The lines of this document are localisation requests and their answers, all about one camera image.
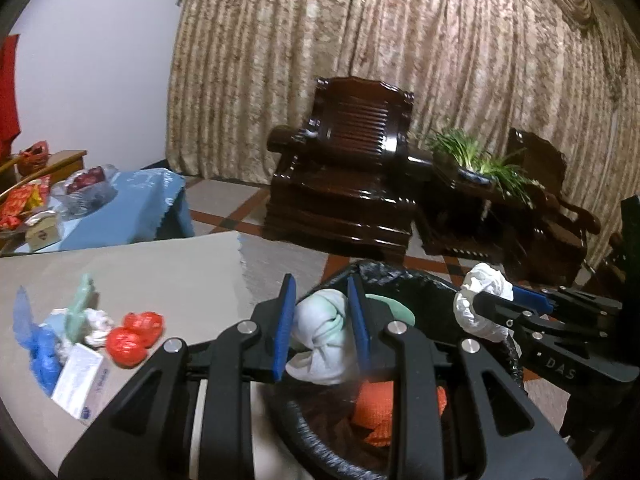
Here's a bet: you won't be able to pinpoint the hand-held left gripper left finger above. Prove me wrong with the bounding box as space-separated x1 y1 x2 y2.
59 274 299 480

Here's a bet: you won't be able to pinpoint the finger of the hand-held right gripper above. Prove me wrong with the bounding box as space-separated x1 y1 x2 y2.
471 291 566 357
510 284 624 322

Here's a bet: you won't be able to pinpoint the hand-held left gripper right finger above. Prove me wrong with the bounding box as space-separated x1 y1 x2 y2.
346 274 586 480

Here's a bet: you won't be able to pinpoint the white tissue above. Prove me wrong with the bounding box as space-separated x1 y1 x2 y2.
453 262 516 344
82 307 116 349

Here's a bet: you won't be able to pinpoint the white and green cloth wad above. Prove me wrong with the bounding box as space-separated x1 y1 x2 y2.
291 290 364 387

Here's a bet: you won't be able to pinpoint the black bag-lined trash bin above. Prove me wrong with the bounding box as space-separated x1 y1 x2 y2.
260 260 526 480

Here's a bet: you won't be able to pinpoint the blue plastic bag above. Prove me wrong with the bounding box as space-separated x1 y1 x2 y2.
12 285 67 397

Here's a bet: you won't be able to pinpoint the dark wooden side table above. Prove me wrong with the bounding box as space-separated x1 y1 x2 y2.
415 160 537 267

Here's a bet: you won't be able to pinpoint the orange wrapper in bin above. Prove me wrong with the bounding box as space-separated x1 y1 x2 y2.
350 379 447 449

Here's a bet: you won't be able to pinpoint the grey tablecloth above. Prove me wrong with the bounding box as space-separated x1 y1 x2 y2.
0 230 262 476

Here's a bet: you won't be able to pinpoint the red crumpled wrapper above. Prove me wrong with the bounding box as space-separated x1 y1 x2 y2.
122 311 166 347
106 327 149 369

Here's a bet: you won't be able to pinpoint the dark wooden armchair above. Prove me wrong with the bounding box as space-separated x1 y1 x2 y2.
262 76 434 264
505 127 604 287

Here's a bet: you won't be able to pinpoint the green potted plant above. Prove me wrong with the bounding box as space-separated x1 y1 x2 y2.
427 127 540 207

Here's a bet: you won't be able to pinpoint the blue tablecloth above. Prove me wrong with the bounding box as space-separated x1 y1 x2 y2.
0 167 196 257

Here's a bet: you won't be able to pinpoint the pale green plastic wrapper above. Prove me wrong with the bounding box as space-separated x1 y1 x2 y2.
65 274 99 351

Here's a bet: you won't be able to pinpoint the white cardboard box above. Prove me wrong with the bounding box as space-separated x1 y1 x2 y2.
50 344 111 421

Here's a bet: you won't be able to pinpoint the clear bag with red item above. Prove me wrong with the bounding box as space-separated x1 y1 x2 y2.
52 164 119 221

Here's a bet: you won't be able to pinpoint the beige small box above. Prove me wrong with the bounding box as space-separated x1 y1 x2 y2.
25 210 64 252

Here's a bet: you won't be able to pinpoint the beige patterned curtain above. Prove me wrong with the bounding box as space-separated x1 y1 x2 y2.
165 0 640 283

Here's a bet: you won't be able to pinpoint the light wooden chair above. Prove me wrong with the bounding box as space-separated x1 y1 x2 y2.
0 149 89 197

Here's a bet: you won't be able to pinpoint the red snack packets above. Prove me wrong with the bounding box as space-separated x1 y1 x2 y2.
0 182 52 232

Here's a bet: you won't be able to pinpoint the red plastic bag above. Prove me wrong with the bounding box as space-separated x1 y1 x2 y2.
20 141 51 167

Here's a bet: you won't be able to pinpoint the red cloth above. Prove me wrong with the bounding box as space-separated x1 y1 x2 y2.
0 34 22 162

